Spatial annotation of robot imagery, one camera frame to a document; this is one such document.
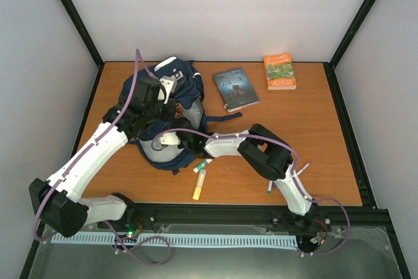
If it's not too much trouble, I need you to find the navy blue student backpack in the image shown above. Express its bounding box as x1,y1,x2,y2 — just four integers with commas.
128,56,242,174

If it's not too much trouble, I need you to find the dark blue castle book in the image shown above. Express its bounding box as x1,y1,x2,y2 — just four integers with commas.
213,67,259,112

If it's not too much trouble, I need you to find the pink illustrated paperback book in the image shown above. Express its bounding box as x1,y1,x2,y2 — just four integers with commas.
174,103,184,119

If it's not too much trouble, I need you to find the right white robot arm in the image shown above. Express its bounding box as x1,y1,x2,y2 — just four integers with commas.
174,123,317,231

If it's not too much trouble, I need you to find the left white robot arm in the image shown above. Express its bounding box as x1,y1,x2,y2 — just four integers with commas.
29,76,176,237

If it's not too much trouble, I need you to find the green white glue stick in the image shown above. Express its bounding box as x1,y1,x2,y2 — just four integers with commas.
193,158,213,173

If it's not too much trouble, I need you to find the yellow highlighter marker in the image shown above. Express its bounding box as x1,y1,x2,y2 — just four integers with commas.
192,169,206,201

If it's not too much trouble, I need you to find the green whiteboard marker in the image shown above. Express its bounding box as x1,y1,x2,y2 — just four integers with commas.
267,180,273,193

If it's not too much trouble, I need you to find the orange treehouse book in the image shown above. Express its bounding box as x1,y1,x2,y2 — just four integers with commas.
263,52,297,90

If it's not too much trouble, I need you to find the red whiteboard marker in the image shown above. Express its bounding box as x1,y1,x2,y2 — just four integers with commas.
299,162,310,172

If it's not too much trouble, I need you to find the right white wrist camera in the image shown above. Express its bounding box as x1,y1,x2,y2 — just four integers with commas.
158,132,181,146

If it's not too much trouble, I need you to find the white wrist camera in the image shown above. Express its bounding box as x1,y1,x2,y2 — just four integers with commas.
157,76,177,104
158,132,181,146

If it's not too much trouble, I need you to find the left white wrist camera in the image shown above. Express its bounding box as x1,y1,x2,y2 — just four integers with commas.
157,76,177,104

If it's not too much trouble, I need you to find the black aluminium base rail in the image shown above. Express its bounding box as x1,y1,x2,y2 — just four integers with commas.
42,202,391,237

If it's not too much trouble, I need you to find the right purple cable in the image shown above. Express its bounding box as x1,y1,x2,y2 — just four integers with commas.
150,127,352,258

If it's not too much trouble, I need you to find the light blue cable duct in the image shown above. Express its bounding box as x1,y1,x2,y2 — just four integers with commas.
51,231,298,250

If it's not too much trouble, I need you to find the left black frame post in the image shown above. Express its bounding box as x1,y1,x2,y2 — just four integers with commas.
60,0,105,69

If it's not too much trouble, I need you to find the black frame post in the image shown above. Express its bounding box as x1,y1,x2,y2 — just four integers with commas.
60,0,105,69
329,0,377,71

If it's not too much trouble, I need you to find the right black frame post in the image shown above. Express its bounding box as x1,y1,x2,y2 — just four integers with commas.
329,0,377,71

